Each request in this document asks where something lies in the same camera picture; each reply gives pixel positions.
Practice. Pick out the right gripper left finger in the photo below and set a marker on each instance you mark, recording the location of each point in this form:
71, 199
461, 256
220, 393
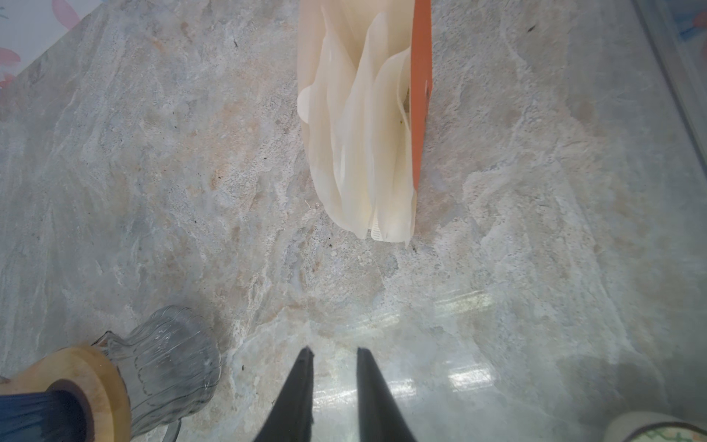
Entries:
291, 417

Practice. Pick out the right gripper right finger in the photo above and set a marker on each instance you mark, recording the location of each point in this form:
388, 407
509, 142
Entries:
379, 416

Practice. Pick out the blue glass dripper cone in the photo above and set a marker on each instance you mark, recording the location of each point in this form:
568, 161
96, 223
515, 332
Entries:
42, 417

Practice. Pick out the coffee filter paper pack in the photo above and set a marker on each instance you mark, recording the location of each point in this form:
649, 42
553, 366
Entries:
365, 80

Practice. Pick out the grey glass carafe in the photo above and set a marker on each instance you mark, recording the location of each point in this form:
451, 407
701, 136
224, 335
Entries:
170, 366

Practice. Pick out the small patterned dish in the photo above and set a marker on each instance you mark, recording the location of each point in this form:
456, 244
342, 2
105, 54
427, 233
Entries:
653, 427

